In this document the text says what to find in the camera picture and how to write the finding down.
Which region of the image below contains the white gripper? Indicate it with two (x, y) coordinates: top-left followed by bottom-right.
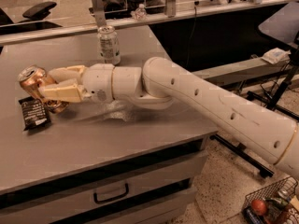
(38, 63), (115, 103)

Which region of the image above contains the crushed orange soda can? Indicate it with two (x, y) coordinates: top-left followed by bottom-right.
(18, 65), (68, 114)

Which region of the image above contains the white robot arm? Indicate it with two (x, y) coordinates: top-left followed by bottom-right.
(38, 57), (299, 179)

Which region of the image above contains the black rxbar chocolate wrapper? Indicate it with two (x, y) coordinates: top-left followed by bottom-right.
(19, 97), (51, 131)

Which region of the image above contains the white green soda can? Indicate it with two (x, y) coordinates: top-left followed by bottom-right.
(97, 25), (121, 65)

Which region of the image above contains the black office chair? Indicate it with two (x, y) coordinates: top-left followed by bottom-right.
(0, 1), (58, 35)

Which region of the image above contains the grey drawer cabinet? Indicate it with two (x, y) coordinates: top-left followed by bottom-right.
(0, 35), (216, 224)

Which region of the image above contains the clear plastic water bottle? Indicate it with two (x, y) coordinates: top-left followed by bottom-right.
(131, 4), (147, 21)

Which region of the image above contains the black metal floor stand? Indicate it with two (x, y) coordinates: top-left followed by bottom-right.
(210, 53), (299, 179)

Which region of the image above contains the white packet on ledge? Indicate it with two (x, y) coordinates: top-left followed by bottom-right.
(262, 48), (290, 64)

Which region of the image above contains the red round fruit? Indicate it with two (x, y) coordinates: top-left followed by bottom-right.
(250, 199), (268, 216)

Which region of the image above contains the black drawer handle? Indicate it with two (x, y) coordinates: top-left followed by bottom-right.
(93, 183), (130, 204)

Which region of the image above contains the black hanging cable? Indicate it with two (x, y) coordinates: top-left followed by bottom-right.
(183, 7), (198, 67)

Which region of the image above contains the wire basket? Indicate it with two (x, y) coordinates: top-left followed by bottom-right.
(242, 176), (299, 224)

